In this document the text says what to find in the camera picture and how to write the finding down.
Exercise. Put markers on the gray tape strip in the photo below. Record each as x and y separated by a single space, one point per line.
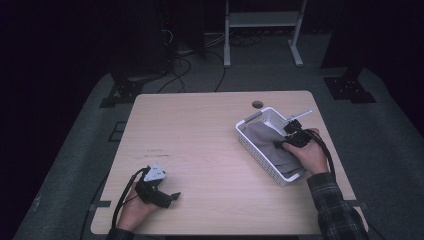
100 204
361 204

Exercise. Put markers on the white perforated plastic basket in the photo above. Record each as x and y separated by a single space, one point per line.
260 156

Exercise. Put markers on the gray cloth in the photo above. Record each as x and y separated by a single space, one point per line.
266 146

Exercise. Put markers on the person's left hand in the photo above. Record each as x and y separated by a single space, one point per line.
133 212

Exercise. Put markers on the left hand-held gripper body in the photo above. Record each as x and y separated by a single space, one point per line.
151 194

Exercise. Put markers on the black stand base plate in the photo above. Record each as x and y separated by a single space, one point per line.
121 95
350 88

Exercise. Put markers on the white metal table frame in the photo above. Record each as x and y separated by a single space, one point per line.
261 19

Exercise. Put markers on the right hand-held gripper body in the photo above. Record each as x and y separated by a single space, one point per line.
298 135

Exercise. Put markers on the person's right hand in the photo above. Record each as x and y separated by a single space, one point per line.
311 156

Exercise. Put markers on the square floor outlet cover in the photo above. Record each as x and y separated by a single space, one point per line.
117 131

